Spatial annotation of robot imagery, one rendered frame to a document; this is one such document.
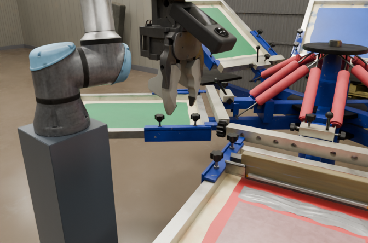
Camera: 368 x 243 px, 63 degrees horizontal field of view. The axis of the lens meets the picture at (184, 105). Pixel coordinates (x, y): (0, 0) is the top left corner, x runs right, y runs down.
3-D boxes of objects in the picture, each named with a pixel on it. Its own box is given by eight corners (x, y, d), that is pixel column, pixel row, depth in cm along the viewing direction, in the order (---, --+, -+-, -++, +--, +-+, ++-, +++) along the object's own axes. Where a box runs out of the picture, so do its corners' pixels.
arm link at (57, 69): (31, 91, 85) (22, 42, 81) (79, 84, 92) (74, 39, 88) (38, 102, 76) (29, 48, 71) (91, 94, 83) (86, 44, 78)
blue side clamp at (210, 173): (214, 196, 98) (215, 178, 95) (200, 192, 100) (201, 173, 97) (242, 156, 123) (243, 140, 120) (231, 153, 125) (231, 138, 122)
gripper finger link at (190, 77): (182, 94, 63) (174, 52, 58) (205, 99, 59) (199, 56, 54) (172, 101, 61) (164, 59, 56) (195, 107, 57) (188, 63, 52)
